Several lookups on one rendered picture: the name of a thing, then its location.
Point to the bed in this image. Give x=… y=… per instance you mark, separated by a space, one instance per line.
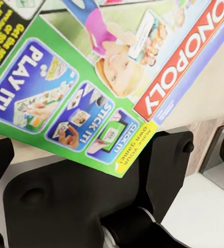
x=204 y=100

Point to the board game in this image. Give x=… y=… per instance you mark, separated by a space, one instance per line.
x=93 y=80

